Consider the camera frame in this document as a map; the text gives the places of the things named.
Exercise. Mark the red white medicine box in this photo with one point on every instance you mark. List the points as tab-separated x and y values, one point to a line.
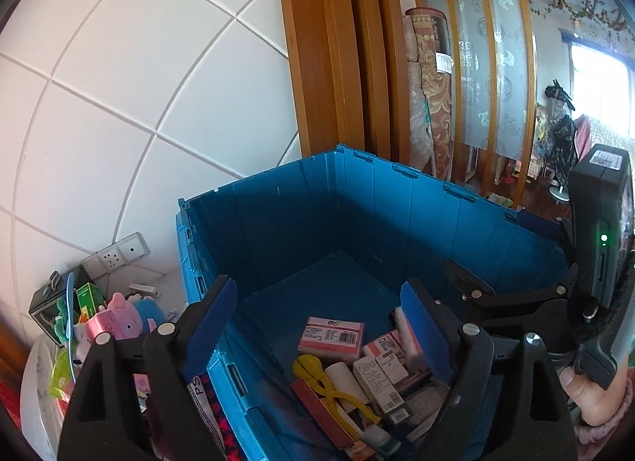
387	347

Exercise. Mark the wooden door frame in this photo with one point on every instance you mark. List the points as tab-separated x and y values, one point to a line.
322	44

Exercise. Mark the person's right forearm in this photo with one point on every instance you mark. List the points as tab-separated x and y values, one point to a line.
605	441

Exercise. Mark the rolled patterned carpet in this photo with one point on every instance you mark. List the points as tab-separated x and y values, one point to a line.
429	94

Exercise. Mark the wall vine decoration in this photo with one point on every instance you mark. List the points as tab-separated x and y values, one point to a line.
585	0

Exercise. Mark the blue plastic crate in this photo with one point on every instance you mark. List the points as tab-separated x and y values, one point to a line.
322	223

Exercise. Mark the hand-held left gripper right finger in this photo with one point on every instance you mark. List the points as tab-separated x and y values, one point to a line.
426	337

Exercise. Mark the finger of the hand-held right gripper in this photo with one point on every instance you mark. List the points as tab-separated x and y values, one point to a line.
476	285
568	238

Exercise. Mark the white wall socket panel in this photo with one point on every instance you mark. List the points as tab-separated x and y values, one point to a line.
124	250

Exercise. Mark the pink pig plush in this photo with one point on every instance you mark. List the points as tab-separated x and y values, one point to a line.
116	317

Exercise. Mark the black gift box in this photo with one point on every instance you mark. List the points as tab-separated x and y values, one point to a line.
42	314

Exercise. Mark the black metal clip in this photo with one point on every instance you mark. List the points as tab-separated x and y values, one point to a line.
52	282

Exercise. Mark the yellow plastic tongs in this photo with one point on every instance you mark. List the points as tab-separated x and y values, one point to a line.
317	374

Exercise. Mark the black clothes stand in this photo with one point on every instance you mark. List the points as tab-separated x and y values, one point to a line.
560	133

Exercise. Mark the white grey packet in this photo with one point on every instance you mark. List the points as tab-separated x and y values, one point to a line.
426	406

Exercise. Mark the bright window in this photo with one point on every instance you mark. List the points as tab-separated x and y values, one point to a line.
603	59

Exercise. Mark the small white box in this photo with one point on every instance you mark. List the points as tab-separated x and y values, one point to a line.
392	369

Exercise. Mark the green frog plush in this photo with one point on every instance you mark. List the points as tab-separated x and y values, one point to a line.
62	322

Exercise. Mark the person's right hand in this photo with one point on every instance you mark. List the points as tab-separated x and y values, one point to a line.
585	399

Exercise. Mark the pink white tissue pack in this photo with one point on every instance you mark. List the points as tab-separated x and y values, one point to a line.
330	339

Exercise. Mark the dark maroon bag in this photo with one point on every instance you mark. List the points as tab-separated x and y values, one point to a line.
216	421

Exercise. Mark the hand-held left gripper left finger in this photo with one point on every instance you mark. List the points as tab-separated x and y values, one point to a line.
208	332

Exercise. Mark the long red box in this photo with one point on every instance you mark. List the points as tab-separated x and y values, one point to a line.
317	411

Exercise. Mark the small green box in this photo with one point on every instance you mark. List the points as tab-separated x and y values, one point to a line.
92	300

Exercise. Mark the frosted glass sliding door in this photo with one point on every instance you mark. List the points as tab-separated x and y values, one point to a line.
496	54

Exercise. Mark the blue three-blade boomerang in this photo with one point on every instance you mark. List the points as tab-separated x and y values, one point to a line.
71	332

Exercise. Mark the pink floral tissue pack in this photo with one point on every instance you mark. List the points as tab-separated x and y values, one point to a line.
409	337

